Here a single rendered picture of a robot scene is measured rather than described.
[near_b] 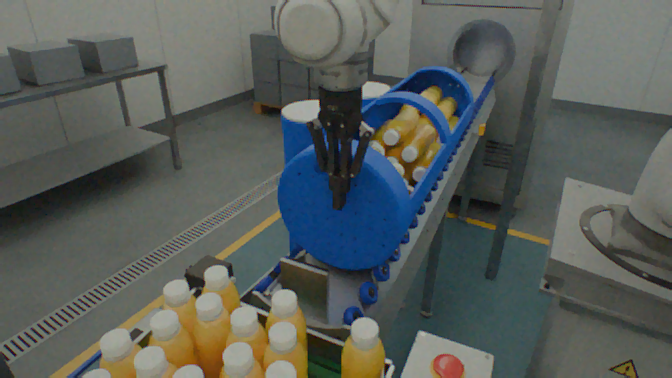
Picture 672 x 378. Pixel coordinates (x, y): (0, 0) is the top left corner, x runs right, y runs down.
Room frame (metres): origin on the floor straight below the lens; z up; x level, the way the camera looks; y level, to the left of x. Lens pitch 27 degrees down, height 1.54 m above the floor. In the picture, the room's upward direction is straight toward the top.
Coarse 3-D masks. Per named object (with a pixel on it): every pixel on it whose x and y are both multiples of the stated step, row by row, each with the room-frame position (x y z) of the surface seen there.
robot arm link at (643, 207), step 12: (660, 144) 0.66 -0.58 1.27; (660, 156) 0.64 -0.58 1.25; (648, 168) 0.66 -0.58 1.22; (660, 168) 0.63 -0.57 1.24; (648, 180) 0.64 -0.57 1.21; (660, 180) 0.62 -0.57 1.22; (636, 192) 0.66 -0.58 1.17; (648, 192) 0.63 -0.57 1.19; (660, 192) 0.60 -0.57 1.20; (636, 204) 0.65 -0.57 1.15; (648, 204) 0.62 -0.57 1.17; (660, 204) 0.59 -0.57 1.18; (636, 216) 0.63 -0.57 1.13; (648, 216) 0.61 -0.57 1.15; (660, 216) 0.59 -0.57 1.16; (660, 228) 0.59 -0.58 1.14
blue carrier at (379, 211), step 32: (384, 96) 1.12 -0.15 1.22; (416, 96) 1.10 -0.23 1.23; (448, 128) 1.06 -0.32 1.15; (352, 160) 0.70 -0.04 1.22; (384, 160) 0.72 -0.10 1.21; (288, 192) 0.76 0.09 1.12; (320, 192) 0.73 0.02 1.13; (352, 192) 0.70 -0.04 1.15; (384, 192) 0.67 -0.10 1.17; (416, 192) 0.75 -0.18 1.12; (288, 224) 0.76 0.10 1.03; (320, 224) 0.73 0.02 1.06; (352, 224) 0.69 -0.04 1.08; (384, 224) 0.67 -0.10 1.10; (320, 256) 0.73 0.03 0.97; (352, 256) 0.69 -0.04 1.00; (384, 256) 0.66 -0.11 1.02
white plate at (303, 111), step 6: (300, 102) 1.70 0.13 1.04; (306, 102) 1.70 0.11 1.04; (312, 102) 1.70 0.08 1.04; (288, 108) 1.61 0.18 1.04; (294, 108) 1.61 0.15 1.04; (300, 108) 1.61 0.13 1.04; (306, 108) 1.61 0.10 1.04; (312, 108) 1.61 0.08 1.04; (318, 108) 1.61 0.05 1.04; (288, 114) 1.54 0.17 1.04; (294, 114) 1.54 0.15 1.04; (300, 114) 1.54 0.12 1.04; (306, 114) 1.54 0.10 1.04; (312, 114) 1.54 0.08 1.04; (294, 120) 1.48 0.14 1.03; (300, 120) 1.47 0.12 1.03; (306, 120) 1.47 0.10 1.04
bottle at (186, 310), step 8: (192, 296) 0.52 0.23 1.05; (168, 304) 0.49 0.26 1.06; (176, 304) 0.49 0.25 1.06; (184, 304) 0.49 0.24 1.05; (192, 304) 0.50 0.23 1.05; (176, 312) 0.48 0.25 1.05; (184, 312) 0.48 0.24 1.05; (192, 312) 0.49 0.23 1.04; (184, 320) 0.48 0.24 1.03; (192, 320) 0.48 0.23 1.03; (192, 328) 0.48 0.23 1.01; (192, 336) 0.48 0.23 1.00
